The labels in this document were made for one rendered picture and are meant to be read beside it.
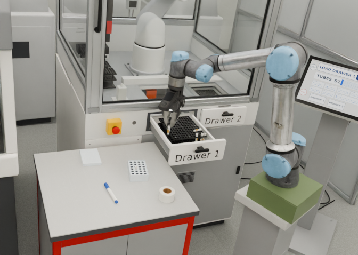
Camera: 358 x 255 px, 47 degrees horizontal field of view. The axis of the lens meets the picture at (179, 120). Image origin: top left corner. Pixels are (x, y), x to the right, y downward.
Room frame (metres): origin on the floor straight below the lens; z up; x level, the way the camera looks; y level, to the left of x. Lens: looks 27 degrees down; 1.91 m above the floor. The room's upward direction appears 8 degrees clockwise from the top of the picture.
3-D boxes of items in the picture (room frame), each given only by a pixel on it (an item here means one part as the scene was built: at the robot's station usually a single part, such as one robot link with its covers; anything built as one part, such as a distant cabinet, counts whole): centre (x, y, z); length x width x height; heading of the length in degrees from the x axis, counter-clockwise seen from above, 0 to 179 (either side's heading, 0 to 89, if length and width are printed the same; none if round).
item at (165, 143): (1.90, -0.02, 0.86); 0.40 x 0.26 x 0.06; 27
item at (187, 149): (1.72, -0.11, 0.87); 0.29 x 0.02 x 0.11; 117
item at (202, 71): (1.72, -0.06, 1.28); 0.11 x 0.11 x 0.08; 62
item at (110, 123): (1.84, 0.32, 0.88); 0.07 x 0.05 x 0.07; 117
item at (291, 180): (1.62, -0.51, 0.91); 0.15 x 0.15 x 0.10
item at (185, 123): (1.90, -0.02, 0.87); 0.22 x 0.18 x 0.06; 27
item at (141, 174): (1.63, 0.16, 0.78); 0.12 x 0.08 x 0.04; 16
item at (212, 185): (2.45, 0.21, 0.40); 1.03 x 0.95 x 0.80; 117
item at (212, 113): (2.14, -0.25, 0.87); 0.29 x 0.02 x 0.11; 117
